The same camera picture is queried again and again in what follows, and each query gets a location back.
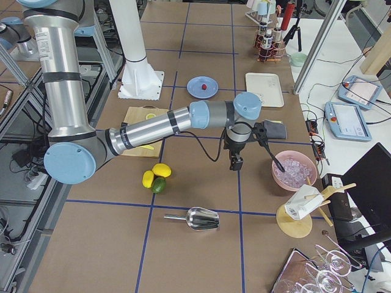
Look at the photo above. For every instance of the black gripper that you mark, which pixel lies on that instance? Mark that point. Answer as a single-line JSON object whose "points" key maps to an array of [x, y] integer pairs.
{"points": [[234, 148]]}

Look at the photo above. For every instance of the blue plate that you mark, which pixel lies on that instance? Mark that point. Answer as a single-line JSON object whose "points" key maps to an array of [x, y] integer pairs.
{"points": [[194, 87]]}

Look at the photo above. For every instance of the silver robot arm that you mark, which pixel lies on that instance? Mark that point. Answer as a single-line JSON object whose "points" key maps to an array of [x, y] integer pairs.
{"points": [[77, 150]]}

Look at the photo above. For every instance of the pink ice bowl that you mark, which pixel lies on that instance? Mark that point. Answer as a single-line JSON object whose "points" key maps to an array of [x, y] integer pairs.
{"points": [[299, 170]]}

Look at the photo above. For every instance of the steel ice scoop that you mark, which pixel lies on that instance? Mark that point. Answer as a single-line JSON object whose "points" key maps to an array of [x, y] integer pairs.
{"points": [[199, 219]]}

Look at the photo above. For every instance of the yellow lemon round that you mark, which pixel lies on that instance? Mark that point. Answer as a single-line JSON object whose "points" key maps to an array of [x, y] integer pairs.
{"points": [[162, 170]]}

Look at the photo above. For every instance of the green avocado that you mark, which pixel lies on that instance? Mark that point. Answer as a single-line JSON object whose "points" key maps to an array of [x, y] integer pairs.
{"points": [[158, 185]]}

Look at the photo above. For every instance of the wooden stand with carton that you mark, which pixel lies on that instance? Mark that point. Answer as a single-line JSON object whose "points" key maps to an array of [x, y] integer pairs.
{"points": [[294, 218]]}

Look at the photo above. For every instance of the cream bear tray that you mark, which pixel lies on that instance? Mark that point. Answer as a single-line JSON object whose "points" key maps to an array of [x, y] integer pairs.
{"points": [[267, 87]]}

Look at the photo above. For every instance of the wooden cutting board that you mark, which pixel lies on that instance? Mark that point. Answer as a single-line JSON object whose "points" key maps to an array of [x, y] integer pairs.
{"points": [[137, 114]]}

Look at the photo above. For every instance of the yellow lemon upper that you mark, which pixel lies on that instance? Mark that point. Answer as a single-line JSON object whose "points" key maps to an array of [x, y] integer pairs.
{"points": [[148, 179]]}

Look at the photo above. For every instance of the lemon half slice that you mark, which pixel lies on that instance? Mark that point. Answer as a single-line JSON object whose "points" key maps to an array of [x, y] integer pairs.
{"points": [[150, 115]]}

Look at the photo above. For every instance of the teach pendant near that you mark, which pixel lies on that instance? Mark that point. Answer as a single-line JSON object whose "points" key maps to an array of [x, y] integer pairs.
{"points": [[347, 122]]}

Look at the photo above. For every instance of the teach pendant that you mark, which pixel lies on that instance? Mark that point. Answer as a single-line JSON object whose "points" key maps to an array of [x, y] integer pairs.
{"points": [[359, 91], [347, 122]]}

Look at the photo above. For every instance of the mint green bowl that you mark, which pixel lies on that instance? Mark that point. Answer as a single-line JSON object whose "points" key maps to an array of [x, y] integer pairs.
{"points": [[297, 59]]}

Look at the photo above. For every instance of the black monitor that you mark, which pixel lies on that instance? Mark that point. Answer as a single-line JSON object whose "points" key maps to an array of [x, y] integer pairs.
{"points": [[371, 174]]}

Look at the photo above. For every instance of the glass cups on tray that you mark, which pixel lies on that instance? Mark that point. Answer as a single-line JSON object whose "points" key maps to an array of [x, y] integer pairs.
{"points": [[326, 271]]}

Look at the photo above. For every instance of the teach pendant far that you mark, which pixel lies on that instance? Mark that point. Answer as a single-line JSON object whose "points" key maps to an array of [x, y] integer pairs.
{"points": [[359, 91]]}

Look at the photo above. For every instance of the red cylinder bottle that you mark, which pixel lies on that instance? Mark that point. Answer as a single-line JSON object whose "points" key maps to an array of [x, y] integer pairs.
{"points": [[288, 13]]}

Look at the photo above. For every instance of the black tripod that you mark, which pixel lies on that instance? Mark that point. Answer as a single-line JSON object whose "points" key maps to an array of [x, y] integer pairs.
{"points": [[295, 28]]}

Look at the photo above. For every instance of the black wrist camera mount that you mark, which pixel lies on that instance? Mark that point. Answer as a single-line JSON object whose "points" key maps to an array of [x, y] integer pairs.
{"points": [[259, 132]]}

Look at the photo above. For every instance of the copper wire bottle rack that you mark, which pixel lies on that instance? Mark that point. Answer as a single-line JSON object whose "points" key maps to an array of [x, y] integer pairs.
{"points": [[269, 42]]}

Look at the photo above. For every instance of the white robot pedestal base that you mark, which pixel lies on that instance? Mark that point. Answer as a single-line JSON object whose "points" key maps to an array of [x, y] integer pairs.
{"points": [[139, 80]]}

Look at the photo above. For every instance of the white wire cup rack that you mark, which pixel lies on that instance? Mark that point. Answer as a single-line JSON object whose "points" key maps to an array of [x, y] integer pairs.
{"points": [[260, 10]]}

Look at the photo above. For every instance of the aluminium frame post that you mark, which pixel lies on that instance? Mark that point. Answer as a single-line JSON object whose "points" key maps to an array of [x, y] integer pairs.
{"points": [[324, 31]]}

